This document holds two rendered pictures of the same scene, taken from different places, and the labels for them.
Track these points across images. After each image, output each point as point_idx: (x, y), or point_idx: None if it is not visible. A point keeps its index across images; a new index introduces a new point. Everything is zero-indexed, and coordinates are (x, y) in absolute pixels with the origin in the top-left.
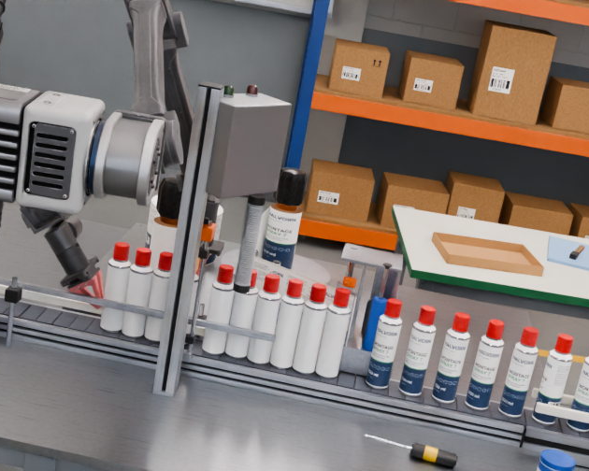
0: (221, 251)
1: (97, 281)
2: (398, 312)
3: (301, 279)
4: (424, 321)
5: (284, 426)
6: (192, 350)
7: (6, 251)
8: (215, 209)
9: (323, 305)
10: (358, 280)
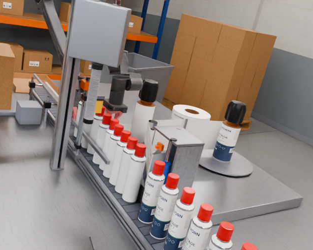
0: (123, 111)
1: (76, 110)
2: (157, 171)
3: (150, 140)
4: (166, 183)
5: (67, 208)
6: (89, 157)
7: (124, 113)
8: (118, 83)
9: (130, 151)
10: (266, 185)
